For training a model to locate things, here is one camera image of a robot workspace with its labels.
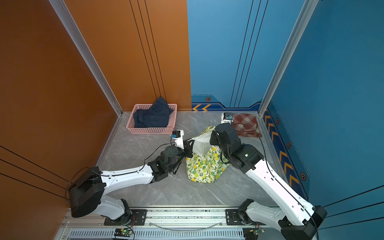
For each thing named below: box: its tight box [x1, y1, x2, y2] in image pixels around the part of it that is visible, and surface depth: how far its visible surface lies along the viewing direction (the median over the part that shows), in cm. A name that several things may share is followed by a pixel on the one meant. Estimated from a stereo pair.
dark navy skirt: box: [133, 96, 175, 128], surface depth 113 cm
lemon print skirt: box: [186, 126, 230, 184], surface depth 82 cm
